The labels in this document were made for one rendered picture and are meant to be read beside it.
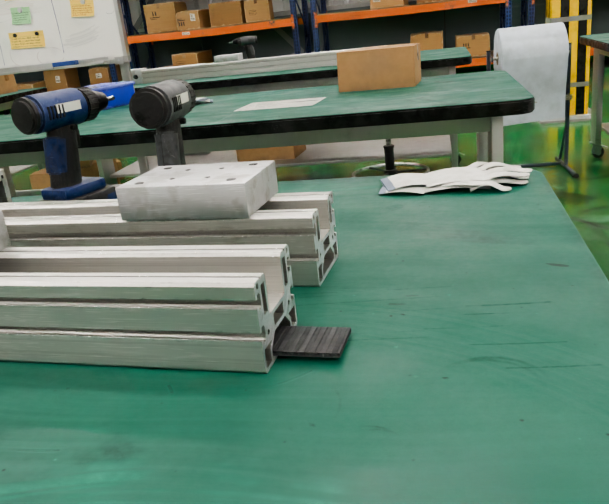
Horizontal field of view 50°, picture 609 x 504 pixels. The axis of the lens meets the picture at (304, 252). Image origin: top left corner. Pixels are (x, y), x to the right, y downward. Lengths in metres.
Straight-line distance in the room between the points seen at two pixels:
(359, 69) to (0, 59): 2.23
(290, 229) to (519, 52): 3.50
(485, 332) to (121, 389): 0.33
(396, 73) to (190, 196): 1.94
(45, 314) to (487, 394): 0.40
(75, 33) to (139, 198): 3.16
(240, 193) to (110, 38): 3.13
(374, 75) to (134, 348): 2.13
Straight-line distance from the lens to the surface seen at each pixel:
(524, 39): 4.19
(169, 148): 1.00
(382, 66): 2.63
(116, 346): 0.63
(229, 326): 0.56
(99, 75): 11.49
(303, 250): 0.73
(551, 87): 4.24
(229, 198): 0.73
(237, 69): 4.35
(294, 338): 0.61
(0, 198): 1.27
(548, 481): 0.46
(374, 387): 0.54
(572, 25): 6.21
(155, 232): 0.80
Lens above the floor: 1.06
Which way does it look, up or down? 19 degrees down
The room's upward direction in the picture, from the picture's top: 6 degrees counter-clockwise
